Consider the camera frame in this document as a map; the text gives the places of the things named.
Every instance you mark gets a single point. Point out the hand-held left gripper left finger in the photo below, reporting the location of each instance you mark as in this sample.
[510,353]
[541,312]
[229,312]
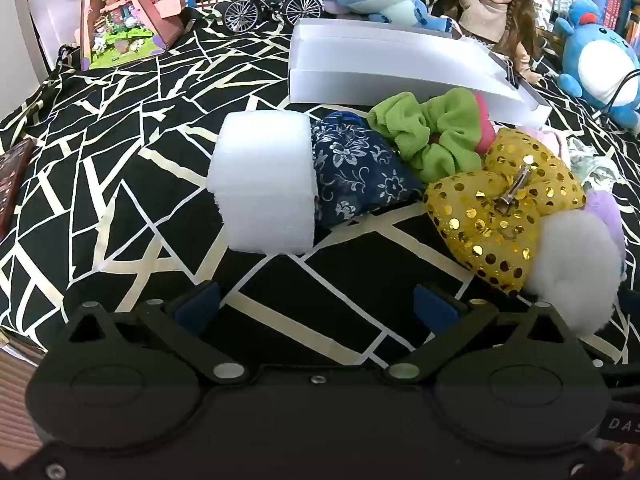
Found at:
[197,307]

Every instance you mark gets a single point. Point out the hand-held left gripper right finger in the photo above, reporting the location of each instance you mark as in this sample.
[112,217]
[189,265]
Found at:
[435,310]

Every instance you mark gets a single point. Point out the yellow sequin bow hair clip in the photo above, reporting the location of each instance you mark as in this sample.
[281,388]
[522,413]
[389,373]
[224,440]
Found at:
[495,220]

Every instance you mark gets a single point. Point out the white foam block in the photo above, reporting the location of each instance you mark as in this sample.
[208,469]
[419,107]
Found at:
[265,180]

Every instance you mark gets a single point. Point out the blue floral fabric pouch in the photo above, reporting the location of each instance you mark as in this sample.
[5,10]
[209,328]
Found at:
[357,175]

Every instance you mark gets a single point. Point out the purple fluffy scrunchie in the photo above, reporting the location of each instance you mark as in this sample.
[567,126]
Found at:
[607,215]

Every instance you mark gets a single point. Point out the white cardboard box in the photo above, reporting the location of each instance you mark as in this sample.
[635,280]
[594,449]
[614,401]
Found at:
[400,65]

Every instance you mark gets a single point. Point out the pale pink soft cloth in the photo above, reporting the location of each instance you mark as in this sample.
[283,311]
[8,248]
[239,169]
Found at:
[547,140]

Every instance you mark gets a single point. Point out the white fluffy pompom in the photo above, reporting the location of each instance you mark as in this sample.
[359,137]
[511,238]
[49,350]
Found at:
[575,270]

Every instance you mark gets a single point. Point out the black white patterned blanket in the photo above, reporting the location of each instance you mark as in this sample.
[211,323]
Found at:
[125,160]

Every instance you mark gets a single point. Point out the black binder clip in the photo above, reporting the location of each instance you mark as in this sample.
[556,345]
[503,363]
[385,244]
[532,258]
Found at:
[511,74]

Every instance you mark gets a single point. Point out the round blue mouse plush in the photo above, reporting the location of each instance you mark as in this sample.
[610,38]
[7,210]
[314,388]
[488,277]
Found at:
[602,65]

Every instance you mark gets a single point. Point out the pink miniature house model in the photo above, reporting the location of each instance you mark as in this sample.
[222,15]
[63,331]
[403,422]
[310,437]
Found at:
[125,15]

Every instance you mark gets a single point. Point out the metal model bicycle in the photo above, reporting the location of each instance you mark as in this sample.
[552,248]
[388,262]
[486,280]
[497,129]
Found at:
[272,7]

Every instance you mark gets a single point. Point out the long-haired baby doll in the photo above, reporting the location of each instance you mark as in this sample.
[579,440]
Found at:
[492,5]

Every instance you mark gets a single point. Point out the white paper box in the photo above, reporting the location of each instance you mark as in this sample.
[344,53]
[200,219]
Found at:
[52,20]

